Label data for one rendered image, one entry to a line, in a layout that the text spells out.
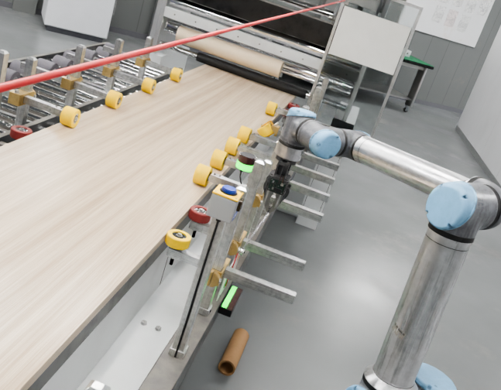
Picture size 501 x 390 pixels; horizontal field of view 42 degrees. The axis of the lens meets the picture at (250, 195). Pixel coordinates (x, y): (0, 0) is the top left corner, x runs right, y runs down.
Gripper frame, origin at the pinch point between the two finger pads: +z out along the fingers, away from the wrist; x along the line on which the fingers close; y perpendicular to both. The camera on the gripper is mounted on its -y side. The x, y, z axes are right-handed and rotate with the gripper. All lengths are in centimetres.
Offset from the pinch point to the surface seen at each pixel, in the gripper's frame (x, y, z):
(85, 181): -63, 9, 11
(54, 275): -42, 70, 11
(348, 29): -6, -249, -47
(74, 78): -115, -82, 4
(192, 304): -8, 56, 13
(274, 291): 11.7, 24.8, 16.3
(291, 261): 13.3, -0.2, 15.8
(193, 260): -15.9, 24.7, 16.4
